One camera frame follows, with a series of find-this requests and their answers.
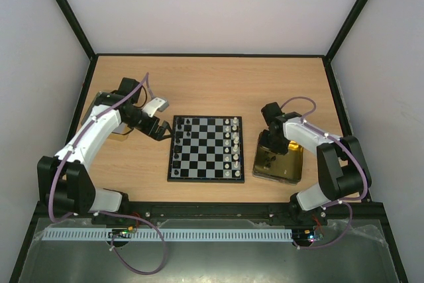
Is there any gold metal tin tray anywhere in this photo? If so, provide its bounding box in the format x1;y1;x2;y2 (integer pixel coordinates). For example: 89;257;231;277
252;130;303;185

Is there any black grey chess board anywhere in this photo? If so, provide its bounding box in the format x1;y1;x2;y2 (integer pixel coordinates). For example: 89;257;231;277
167;115;245;184

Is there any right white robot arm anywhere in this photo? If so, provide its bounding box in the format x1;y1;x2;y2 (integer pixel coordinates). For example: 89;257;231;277
260;110;369;225

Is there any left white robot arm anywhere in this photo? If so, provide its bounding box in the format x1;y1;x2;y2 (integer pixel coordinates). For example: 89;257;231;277
37;75;172;223

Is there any silver tin lid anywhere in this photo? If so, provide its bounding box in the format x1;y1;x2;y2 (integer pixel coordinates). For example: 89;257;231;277
85;91;132;141

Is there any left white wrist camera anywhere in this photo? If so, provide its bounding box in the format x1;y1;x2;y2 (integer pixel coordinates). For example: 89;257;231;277
142;97;169;118

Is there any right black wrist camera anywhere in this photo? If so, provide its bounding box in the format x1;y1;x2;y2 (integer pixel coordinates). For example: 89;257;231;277
261;102;284;126

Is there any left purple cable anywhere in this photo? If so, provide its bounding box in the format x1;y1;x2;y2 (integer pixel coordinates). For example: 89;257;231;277
48;71;168;274

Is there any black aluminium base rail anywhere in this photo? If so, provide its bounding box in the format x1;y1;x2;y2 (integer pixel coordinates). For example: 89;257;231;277
119;201;328;228

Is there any black enclosure frame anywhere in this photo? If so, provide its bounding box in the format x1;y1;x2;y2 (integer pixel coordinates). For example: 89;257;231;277
8;0;410;283

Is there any white slotted cable duct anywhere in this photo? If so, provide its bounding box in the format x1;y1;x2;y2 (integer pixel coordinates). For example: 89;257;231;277
42;228;292;243

